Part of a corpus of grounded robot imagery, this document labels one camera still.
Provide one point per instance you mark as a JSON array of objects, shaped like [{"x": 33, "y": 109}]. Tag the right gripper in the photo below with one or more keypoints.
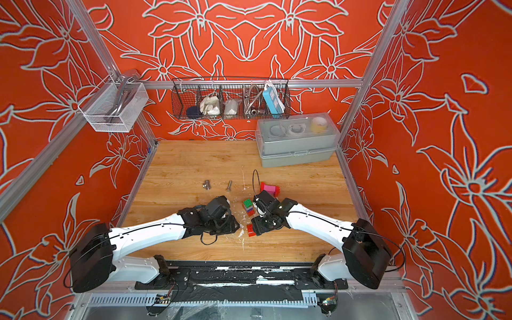
[{"x": 258, "y": 226}]

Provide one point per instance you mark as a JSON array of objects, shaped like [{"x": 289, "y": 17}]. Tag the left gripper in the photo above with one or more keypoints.
[{"x": 232, "y": 225}]

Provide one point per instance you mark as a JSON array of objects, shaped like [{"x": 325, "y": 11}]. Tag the pink lego brick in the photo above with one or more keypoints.
[{"x": 270, "y": 189}]

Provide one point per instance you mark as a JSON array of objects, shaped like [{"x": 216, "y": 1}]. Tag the green lego brick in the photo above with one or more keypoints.
[{"x": 247, "y": 203}]

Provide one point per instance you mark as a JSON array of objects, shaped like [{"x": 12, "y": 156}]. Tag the red sloped lego brick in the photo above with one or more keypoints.
[{"x": 250, "y": 230}]

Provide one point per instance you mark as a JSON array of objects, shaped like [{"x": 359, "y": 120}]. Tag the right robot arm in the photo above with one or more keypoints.
[{"x": 364, "y": 255}]

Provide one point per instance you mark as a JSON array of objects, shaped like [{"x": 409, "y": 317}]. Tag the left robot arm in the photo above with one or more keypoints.
[{"x": 92, "y": 259}]

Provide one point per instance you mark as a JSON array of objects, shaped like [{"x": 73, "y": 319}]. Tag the metal bolt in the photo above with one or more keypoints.
[{"x": 229, "y": 186}]

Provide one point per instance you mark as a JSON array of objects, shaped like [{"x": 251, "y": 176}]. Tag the grey plastic storage box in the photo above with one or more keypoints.
[{"x": 296, "y": 140}]

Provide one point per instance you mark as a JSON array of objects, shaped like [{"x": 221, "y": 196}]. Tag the blue white box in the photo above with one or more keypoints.
[{"x": 271, "y": 97}]

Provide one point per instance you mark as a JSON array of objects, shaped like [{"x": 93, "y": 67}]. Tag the white crumpled bag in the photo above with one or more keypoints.
[{"x": 210, "y": 106}]

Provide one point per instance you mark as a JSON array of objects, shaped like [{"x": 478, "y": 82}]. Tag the clear plastic bin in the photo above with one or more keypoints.
[{"x": 96, "y": 109}]

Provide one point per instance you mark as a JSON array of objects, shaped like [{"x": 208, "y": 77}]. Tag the metal tool in bin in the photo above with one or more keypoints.
[{"x": 126, "y": 91}]

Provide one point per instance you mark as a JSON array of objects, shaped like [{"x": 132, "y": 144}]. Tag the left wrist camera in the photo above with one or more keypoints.
[{"x": 216, "y": 208}]

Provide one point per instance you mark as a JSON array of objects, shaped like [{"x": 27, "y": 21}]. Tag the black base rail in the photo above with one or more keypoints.
[{"x": 241, "y": 281}]

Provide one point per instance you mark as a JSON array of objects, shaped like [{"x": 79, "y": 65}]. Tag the black wire basket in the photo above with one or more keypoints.
[{"x": 240, "y": 97}]

